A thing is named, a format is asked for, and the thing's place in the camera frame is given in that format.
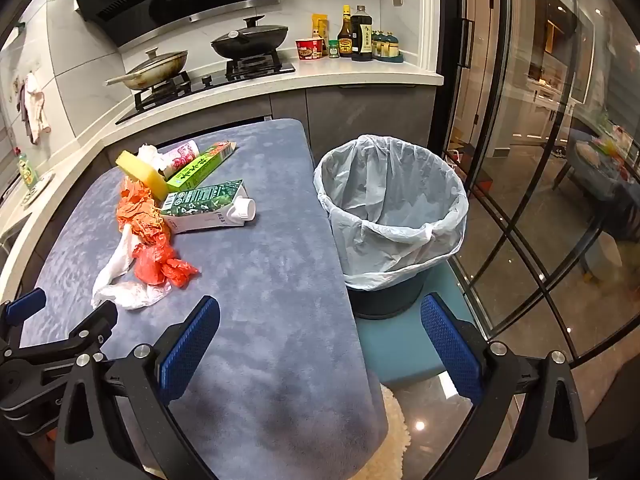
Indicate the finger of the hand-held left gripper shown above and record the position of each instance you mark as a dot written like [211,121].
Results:
[27,305]
[100,317]

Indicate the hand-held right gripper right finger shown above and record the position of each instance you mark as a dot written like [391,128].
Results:
[450,347]

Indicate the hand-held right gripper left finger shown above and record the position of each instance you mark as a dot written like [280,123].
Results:
[190,347]

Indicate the dark teal trash bin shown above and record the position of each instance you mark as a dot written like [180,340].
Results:
[385,300]

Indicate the orange plastic bag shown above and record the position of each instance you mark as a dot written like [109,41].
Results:
[137,210]

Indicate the trash bin with grey liner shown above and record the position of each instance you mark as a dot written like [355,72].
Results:
[390,180]

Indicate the white plastic bag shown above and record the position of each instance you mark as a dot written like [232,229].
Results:
[125,295]

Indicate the teal stool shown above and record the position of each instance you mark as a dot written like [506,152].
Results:
[400,350]

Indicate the red plastic bag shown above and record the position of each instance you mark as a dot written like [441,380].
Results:
[160,265]

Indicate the cream fluffy rug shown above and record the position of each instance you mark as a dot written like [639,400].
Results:
[395,440]

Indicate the white plate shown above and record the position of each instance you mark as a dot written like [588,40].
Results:
[44,191]

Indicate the green dish soap bottle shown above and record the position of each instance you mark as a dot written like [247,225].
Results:
[27,175]

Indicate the green milk carton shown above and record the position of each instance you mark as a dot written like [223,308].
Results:
[205,207]

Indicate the yellow sponge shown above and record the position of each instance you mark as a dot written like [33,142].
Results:
[137,167]

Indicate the crumpled white tissue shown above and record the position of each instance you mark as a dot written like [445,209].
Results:
[150,156]

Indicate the pink floral packet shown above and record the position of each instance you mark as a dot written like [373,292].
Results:
[182,155]

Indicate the green cardboard box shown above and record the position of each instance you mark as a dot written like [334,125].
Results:
[205,165]

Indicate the pink hanging cloth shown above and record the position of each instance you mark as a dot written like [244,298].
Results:
[35,110]

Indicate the glass sliding door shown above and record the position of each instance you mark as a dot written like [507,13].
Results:
[525,160]

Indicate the grey kitchen cabinet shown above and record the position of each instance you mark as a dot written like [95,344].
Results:
[370,110]

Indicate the cream wok with lid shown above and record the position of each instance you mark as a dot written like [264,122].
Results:
[155,67]

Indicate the black gas stove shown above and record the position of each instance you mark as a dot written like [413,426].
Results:
[210,82]

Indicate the teal condiment jar set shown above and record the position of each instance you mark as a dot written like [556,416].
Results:
[387,47]

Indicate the black pan with lid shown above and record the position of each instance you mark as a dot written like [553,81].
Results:
[250,42]

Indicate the small green-lid jar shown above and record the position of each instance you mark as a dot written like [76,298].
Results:
[334,50]

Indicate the red instant noodle cup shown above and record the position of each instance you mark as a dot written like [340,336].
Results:
[308,50]

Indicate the yellow-cap sauce bottle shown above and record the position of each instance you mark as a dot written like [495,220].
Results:
[345,40]

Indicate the dark soy sauce bottle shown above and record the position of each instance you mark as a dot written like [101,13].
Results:
[361,35]

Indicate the yellow seasoning packet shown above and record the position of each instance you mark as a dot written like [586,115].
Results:
[320,25]

